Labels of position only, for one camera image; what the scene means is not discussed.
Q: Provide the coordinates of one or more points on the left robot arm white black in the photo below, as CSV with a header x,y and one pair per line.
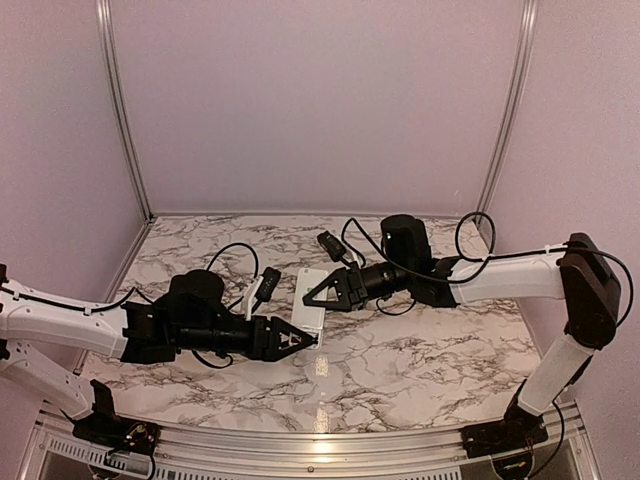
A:
x,y
190,316

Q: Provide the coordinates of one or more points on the white perforated cable duct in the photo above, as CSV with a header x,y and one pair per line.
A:
x,y
69,459

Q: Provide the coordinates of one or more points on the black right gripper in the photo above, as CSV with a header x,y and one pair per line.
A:
x,y
357,295

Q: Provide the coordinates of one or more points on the aluminium front table rail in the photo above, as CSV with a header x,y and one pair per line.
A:
x,y
348,430

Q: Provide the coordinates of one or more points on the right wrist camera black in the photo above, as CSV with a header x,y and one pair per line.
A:
x,y
332,246

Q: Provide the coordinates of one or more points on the aluminium corner post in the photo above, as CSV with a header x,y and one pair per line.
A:
x,y
108,45
515,93

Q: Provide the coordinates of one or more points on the aluminium corner post left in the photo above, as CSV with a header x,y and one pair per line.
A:
x,y
108,45

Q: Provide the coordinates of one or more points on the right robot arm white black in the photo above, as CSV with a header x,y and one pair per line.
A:
x,y
575,272

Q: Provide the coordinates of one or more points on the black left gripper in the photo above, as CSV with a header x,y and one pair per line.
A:
x,y
263,340

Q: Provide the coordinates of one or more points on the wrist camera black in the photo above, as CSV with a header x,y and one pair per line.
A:
x,y
332,246
269,281

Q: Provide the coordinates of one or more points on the aluminium corner post right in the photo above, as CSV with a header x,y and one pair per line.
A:
x,y
515,93

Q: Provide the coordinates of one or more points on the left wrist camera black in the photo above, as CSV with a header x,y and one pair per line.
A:
x,y
269,281

